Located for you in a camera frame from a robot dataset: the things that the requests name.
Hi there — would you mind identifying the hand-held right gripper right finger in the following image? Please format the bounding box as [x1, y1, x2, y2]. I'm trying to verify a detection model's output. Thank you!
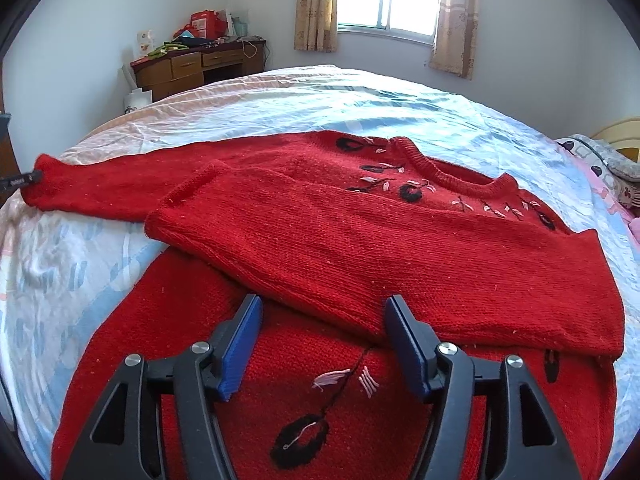
[384, 294, 583, 480]

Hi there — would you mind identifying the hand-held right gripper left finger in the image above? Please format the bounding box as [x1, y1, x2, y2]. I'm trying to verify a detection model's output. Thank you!
[62, 294, 264, 480]

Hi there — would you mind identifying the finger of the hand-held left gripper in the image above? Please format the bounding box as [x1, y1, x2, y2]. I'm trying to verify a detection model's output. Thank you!
[0, 170, 43, 193]

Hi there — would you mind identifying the red knit sweater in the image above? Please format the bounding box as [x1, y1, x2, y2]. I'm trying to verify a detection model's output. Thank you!
[20, 130, 626, 480]

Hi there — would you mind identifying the white paper bag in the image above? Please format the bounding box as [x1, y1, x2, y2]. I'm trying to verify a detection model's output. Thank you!
[124, 87, 152, 113]

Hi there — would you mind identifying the wooden desk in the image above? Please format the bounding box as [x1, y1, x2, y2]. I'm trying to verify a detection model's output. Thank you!
[131, 39, 266, 103]

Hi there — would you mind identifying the red gift box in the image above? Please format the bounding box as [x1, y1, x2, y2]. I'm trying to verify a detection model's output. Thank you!
[191, 9, 219, 41]

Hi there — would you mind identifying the blue polka dot bed sheet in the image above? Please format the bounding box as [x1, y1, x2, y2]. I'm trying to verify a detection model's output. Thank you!
[0, 64, 640, 480]

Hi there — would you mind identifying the grey patterned pillow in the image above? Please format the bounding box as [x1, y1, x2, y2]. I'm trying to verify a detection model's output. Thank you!
[557, 134, 640, 211]

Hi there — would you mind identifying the cream wooden headboard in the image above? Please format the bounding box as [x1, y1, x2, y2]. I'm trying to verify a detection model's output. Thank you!
[590, 116, 640, 163]

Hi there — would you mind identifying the beige patterned curtain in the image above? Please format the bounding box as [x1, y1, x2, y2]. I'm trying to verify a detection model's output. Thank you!
[428, 0, 481, 80]
[293, 0, 346, 53]

